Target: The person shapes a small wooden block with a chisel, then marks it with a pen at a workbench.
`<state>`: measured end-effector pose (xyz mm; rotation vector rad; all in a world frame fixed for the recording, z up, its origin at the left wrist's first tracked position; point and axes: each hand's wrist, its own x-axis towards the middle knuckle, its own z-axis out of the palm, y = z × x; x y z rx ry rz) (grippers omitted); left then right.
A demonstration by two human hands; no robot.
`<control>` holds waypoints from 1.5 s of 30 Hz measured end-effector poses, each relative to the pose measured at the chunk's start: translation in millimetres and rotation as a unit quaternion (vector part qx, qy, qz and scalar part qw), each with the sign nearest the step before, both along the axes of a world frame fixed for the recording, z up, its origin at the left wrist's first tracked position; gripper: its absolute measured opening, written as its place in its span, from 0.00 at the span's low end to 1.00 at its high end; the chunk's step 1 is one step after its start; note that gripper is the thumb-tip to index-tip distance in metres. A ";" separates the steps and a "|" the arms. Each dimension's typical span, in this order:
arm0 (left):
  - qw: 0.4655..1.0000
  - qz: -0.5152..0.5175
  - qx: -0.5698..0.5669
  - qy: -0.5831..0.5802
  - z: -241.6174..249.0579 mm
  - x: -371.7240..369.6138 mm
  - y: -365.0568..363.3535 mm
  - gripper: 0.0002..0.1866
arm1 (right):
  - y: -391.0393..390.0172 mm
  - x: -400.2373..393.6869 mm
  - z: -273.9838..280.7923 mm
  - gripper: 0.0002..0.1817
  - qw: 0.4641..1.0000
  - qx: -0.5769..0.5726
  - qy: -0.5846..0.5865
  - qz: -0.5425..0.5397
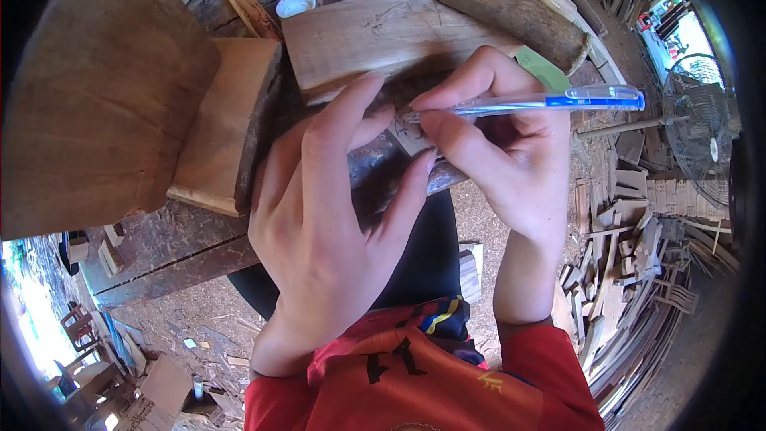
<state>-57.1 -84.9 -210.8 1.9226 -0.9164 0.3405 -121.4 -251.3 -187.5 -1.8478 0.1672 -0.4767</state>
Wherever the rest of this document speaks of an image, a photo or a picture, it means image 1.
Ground person's right hand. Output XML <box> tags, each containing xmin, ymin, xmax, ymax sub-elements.
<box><xmin>410</xmin><ymin>45</ymin><xmax>571</xmax><ymax>247</ymax></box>

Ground person's left hand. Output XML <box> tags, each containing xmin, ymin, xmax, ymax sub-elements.
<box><xmin>248</xmin><ymin>73</ymin><xmax>438</xmax><ymax>339</ymax></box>

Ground person's right fingers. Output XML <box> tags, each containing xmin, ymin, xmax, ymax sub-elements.
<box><xmin>473</xmin><ymin>115</ymin><xmax>542</xmax><ymax>159</ymax></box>

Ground person's right index finger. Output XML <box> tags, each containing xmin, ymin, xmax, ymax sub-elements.
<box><xmin>410</xmin><ymin>45</ymin><xmax>539</xmax><ymax>111</ymax></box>

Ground person's left thumb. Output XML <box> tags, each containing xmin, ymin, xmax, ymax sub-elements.
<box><xmin>374</xmin><ymin>150</ymin><xmax>438</xmax><ymax>240</ymax></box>

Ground person's right thumb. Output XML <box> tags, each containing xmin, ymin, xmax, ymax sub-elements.
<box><xmin>418</xmin><ymin>111</ymin><xmax>509</xmax><ymax>204</ymax></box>

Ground person's left index finger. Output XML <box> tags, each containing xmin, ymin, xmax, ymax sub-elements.
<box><xmin>349</xmin><ymin>105</ymin><xmax>396</xmax><ymax>153</ymax></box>

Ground person's left fingers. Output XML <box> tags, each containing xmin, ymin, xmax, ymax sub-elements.
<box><xmin>250</xmin><ymin>119</ymin><xmax>306</xmax><ymax>216</ymax></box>

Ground person's left middle finger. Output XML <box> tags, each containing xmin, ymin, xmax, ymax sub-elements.
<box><xmin>302</xmin><ymin>73</ymin><xmax>387</xmax><ymax>192</ymax></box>

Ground wooden slab with pencil drawing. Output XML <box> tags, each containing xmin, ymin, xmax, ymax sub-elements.
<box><xmin>281</xmin><ymin>0</ymin><xmax>524</xmax><ymax>198</ymax></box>

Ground blue clear ballpoint pen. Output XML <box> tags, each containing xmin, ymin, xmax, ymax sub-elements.
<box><xmin>400</xmin><ymin>85</ymin><xmax>646</xmax><ymax>125</ymax></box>

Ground light wooden block bark edge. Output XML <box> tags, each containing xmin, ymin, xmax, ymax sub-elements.
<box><xmin>166</xmin><ymin>38</ymin><xmax>284</xmax><ymax>217</ymax></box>

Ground green paper sheet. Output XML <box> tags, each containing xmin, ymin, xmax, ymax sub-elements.
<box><xmin>515</xmin><ymin>46</ymin><xmax>573</xmax><ymax>92</ymax></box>

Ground round bark-covered log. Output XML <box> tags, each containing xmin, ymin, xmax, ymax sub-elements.
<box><xmin>422</xmin><ymin>0</ymin><xmax>591</xmax><ymax>77</ymax></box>

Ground white round lid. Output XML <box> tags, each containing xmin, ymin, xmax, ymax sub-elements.
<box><xmin>276</xmin><ymin>0</ymin><xmax>317</xmax><ymax>19</ymax></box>

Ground brown wooden stick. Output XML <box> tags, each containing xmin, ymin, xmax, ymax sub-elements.
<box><xmin>217</xmin><ymin>0</ymin><xmax>283</xmax><ymax>42</ymax></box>

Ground pile of wood offcuts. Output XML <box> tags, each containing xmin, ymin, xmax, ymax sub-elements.
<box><xmin>557</xmin><ymin>132</ymin><xmax>740</xmax><ymax>420</ymax></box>

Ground large rounded wooden block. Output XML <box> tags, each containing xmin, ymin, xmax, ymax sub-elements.
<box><xmin>0</xmin><ymin>0</ymin><xmax>222</xmax><ymax>241</ymax></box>

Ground standing electric fan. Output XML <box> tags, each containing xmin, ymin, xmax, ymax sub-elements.
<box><xmin>576</xmin><ymin>54</ymin><xmax>743</xmax><ymax>210</ymax></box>

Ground person's body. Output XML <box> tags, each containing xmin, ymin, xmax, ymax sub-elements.
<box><xmin>244</xmin><ymin>295</ymin><xmax>606</xmax><ymax>431</ymax></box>

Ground flat brown board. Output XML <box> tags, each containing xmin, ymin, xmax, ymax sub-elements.
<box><xmin>139</xmin><ymin>356</ymin><xmax>193</xmax><ymax>419</ymax></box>

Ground wooden chair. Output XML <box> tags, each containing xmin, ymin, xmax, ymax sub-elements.
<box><xmin>60</xmin><ymin>304</ymin><xmax>101</xmax><ymax>353</ymax></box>

